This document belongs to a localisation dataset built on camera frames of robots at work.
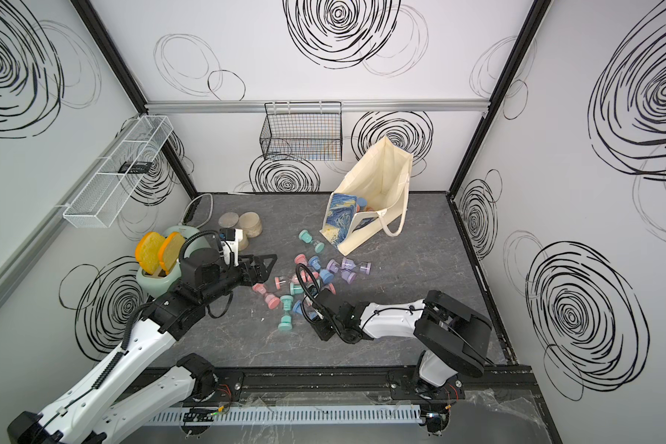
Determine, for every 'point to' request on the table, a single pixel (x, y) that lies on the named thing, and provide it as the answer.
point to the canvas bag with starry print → (373, 192)
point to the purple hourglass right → (366, 268)
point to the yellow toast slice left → (147, 251)
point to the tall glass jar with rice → (230, 220)
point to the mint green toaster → (164, 284)
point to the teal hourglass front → (285, 324)
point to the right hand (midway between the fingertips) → (317, 322)
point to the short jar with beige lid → (251, 223)
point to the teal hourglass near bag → (306, 238)
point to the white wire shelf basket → (101, 201)
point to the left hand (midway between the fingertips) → (264, 257)
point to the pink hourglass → (301, 259)
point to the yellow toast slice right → (171, 249)
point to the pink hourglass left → (272, 301)
